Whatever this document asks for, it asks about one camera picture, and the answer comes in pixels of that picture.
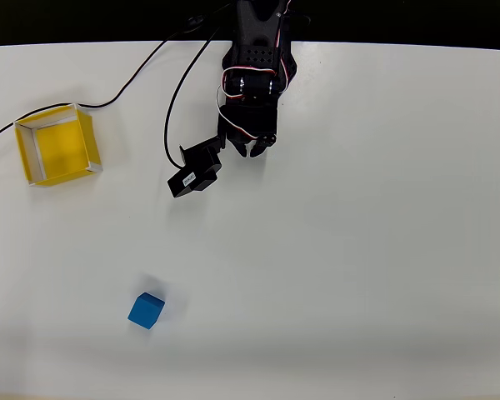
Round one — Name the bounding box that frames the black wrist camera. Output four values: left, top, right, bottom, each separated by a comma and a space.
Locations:
167, 136, 224, 199

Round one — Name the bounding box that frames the thin black cable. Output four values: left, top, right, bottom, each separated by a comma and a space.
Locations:
0, 15, 206, 152

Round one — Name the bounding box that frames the yellow open box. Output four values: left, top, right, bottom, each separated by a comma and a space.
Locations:
14, 103, 103, 188

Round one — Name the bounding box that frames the blue cube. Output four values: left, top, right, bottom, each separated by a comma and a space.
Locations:
127, 292, 167, 332

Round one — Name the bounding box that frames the red white servo wire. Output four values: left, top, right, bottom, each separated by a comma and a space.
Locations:
214, 65, 277, 143
274, 0, 296, 58

